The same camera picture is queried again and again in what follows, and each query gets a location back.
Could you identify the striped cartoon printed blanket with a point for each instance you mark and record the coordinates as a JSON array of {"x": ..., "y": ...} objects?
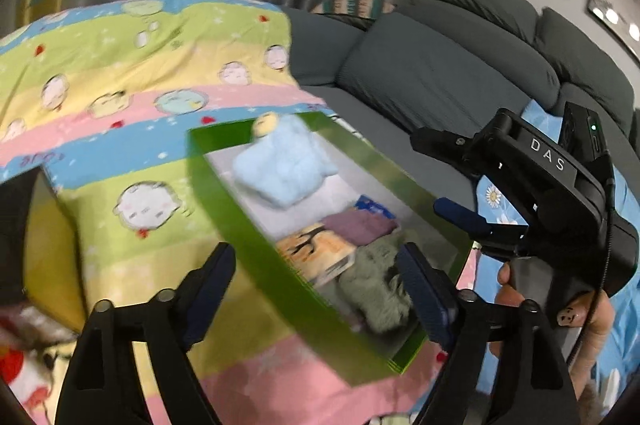
[{"x": 125, "y": 105}]

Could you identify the light blue cloth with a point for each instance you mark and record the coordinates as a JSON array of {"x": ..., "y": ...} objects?
[{"x": 285, "y": 170}]

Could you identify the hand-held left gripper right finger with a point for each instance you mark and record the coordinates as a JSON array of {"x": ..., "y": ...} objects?
[{"x": 422, "y": 300}]

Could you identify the green fluffy cloth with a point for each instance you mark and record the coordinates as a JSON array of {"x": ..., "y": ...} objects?
[{"x": 375, "y": 290}]

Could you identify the person's right hand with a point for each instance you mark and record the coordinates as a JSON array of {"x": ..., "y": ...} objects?
[{"x": 597, "y": 330}]

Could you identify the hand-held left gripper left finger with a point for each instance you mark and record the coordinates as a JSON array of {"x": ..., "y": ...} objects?
[{"x": 210, "y": 290}]

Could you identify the pink fluffy cloth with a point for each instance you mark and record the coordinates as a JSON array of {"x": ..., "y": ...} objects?
[{"x": 357, "y": 226}]

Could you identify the blue packet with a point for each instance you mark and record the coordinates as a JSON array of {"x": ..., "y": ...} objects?
[{"x": 372, "y": 205}]

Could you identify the striped pillow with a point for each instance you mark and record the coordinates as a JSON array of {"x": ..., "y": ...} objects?
[{"x": 355, "y": 5}]

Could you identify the black storage box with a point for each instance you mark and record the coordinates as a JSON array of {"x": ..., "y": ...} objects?
[{"x": 50, "y": 265}]

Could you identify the orange tissue pack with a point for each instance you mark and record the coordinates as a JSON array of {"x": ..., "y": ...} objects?
[{"x": 315, "y": 250}]

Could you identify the green storage box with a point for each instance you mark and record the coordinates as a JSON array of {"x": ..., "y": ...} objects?
[{"x": 235, "y": 215}]

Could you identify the cartoon print plush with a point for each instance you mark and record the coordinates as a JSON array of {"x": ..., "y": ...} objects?
[{"x": 25, "y": 375}]

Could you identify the grey sofa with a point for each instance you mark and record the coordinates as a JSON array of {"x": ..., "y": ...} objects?
[{"x": 425, "y": 70}]

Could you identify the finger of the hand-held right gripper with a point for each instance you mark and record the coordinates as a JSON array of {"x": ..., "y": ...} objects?
[
  {"x": 445, "y": 141},
  {"x": 460, "y": 215}
]

